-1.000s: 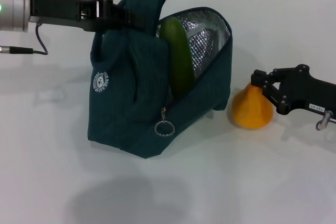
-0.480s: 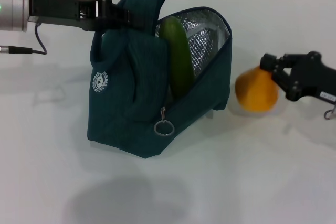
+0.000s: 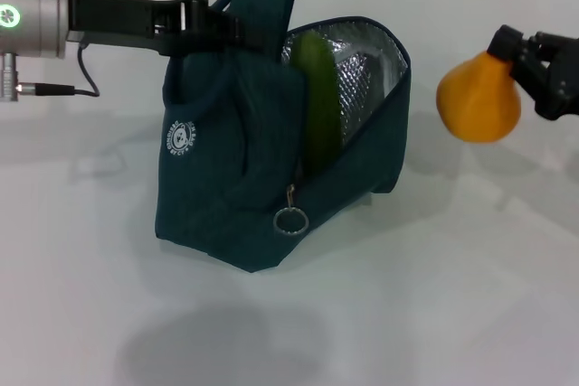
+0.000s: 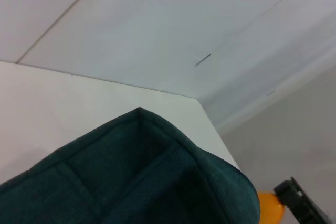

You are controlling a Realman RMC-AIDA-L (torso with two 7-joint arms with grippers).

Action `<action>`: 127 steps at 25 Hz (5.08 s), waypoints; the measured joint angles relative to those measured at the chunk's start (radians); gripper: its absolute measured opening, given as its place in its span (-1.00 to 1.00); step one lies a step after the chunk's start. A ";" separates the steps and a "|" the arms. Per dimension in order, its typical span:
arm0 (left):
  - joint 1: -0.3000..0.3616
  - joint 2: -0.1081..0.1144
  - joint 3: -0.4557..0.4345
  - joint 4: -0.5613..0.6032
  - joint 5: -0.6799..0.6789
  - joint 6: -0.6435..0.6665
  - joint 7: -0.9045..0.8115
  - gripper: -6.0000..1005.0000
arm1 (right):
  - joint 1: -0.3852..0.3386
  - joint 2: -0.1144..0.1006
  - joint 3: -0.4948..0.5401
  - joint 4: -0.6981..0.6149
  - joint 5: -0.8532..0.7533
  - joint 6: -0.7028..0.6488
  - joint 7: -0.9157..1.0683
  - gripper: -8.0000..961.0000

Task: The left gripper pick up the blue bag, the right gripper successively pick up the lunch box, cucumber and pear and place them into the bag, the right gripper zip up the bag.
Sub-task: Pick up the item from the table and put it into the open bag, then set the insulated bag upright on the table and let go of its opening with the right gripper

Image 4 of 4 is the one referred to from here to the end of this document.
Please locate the orange pear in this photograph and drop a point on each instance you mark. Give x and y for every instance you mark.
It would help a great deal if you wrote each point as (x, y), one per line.
(270, 208)

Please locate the teal insulated lunch bag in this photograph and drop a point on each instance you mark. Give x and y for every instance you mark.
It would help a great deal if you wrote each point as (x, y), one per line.
(131, 176)

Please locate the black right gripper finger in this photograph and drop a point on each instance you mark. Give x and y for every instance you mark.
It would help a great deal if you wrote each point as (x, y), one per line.
(296, 203)

